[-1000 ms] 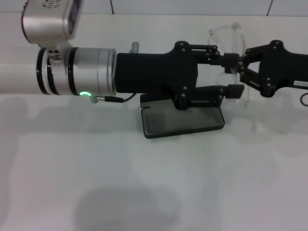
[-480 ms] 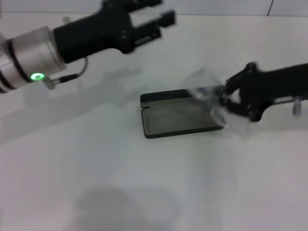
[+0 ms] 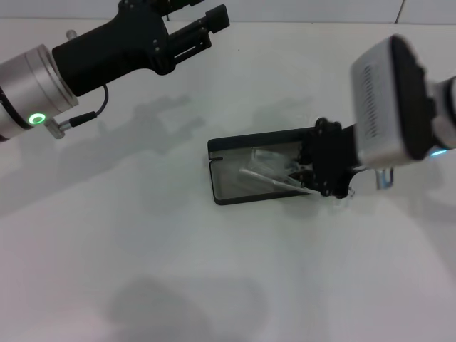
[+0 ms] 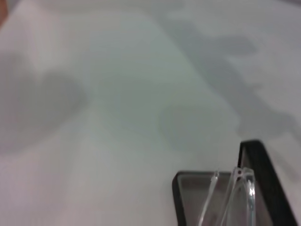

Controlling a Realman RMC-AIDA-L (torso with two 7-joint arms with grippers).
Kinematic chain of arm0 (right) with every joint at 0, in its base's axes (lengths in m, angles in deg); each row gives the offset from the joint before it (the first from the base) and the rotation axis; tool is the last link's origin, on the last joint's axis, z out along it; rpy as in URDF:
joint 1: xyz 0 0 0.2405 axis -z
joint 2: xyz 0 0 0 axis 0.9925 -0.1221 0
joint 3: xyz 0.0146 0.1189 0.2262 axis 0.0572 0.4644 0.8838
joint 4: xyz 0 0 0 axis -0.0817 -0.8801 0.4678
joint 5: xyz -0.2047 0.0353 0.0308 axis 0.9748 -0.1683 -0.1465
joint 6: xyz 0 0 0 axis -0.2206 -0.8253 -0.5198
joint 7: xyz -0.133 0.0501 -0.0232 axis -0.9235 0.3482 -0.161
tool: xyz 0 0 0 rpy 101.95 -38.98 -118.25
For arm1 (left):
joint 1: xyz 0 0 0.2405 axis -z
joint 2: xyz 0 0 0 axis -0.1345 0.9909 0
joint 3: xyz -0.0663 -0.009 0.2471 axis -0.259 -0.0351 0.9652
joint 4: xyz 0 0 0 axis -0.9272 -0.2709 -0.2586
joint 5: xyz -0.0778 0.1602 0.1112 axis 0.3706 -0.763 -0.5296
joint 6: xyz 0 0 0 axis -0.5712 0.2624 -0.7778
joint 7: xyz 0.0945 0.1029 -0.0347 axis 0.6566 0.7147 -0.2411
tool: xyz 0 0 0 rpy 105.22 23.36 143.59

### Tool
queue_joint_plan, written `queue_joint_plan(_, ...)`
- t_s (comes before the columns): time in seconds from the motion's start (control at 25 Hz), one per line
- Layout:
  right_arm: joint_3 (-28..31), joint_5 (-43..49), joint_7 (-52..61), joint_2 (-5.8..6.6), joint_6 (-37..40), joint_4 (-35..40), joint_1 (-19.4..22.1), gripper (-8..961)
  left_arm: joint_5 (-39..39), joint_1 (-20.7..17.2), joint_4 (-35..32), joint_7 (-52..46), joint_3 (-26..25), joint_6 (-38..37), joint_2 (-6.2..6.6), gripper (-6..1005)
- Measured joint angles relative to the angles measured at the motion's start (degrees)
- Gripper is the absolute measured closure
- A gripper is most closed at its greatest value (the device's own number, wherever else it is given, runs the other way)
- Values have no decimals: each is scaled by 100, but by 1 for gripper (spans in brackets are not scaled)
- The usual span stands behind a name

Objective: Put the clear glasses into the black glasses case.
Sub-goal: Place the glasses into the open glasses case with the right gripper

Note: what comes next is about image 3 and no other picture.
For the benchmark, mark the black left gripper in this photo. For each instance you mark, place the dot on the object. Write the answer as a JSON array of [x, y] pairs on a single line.
[[121, 46]]

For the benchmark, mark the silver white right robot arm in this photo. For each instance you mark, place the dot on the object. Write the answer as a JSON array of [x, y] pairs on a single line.
[[445, 107]]

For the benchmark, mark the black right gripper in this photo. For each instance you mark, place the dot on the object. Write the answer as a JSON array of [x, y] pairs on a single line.
[[331, 156]]

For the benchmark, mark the small silver wrist fitting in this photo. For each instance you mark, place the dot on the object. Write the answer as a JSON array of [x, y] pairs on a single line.
[[71, 35], [384, 178]]

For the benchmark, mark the small silver left wrist fitting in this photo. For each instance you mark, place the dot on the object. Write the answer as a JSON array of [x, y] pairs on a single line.
[[71, 35]]

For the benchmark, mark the black glasses case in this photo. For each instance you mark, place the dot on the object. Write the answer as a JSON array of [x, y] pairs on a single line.
[[249, 137]]

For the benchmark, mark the clear transparent glasses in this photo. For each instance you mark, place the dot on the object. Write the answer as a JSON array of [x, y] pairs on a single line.
[[263, 176]]

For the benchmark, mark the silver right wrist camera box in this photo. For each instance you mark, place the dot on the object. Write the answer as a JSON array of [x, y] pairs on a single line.
[[388, 99]]

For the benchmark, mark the small silver right wrist fitting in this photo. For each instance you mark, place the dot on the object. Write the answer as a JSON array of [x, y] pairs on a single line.
[[384, 178]]

